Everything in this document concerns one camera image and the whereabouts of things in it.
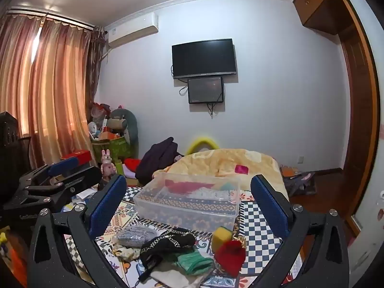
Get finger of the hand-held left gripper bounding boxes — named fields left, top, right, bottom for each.
left=18, top=157, right=91, bottom=187
left=3, top=166, right=103, bottom=214

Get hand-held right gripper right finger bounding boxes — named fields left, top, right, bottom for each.
left=251, top=174, right=350, bottom=288

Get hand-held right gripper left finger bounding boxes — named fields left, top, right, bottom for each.
left=28, top=174, right=128, bottom=288

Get red flat box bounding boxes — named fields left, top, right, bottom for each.
left=60, top=150, right=92, bottom=166

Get white papers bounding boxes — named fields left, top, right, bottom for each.
left=62, top=187, right=97, bottom=214

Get pink bunny toy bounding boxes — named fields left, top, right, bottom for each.
left=100, top=149, right=116, bottom=180

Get patterned checkered bed sheet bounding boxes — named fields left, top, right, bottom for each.
left=60, top=182, right=302, bottom=288

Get black chair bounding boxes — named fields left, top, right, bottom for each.
left=17, top=136, right=32, bottom=172

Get patterned bag on floor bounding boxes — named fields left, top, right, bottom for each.
left=280, top=165, right=318, bottom=198

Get orange yellow toy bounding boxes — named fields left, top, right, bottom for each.
left=0, top=231, right=28, bottom=288

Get grey knit cloth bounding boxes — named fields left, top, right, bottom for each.
left=117, top=225, right=155, bottom=247

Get red plush cloth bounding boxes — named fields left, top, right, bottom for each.
left=123, top=158, right=142, bottom=172

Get green gift bag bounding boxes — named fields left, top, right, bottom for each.
left=91, top=136, right=133, bottom=169

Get floral scrunchie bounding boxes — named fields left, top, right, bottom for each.
left=112, top=243, right=142, bottom=260

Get pile of boxes and toys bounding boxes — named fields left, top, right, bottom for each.
left=87, top=102, right=121, bottom=141

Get yellow green sponge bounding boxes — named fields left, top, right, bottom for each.
left=211, top=226, right=234, bottom=252

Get black cabinet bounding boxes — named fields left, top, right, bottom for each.
left=0, top=111, right=20, bottom=186

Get dark purple jacket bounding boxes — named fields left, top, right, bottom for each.
left=135, top=137, right=184, bottom=186

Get white knit cloth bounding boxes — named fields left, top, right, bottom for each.
left=191, top=187, right=226, bottom=200

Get red fuzzy cloth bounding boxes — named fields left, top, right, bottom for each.
left=214, top=240, right=247, bottom=277

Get yellow blanket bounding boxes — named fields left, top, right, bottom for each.
left=152, top=148, right=290, bottom=202

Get grey green plush pillow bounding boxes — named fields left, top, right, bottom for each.
left=107, top=108, right=139, bottom=160

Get black knit glove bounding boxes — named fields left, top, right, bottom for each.
left=139, top=228, right=196, bottom=271

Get red cloth in box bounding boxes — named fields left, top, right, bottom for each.
left=164, top=179, right=217, bottom=198

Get clear plastic storage box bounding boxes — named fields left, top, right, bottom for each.
left=133, top=172, right=242, bottom=232

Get orange pink curtain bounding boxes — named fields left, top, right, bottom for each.
left=0, top=12, right=100, bottom=170

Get green knit cloth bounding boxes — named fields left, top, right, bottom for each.
left=175, top=251, right=214, bottom=276

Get yellow foam arch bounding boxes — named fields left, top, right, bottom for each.
left=186, top=137, right=220, bottom=156

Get brown patterned curtain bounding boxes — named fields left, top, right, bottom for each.
left=89, top=25, right=110, bottom=106

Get white air conditioner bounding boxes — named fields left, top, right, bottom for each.
left=106, top=12, right=159, bottom=49

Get wooden overhead cabinet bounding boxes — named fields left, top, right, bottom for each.
left=292, top=0, right=358, bottom=36

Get black monitor cable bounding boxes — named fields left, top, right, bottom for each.
left=206, top=102, right=225, bottom=119

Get small wall monitor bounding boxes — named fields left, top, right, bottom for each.
left=187, top=76, right=225, bottom=104

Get wooden door frame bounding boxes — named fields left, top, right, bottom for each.
left=338, top=0, right=382, bottom=238

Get large wall television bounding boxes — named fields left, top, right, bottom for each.
left=171, top=38, right=238, bottom=80

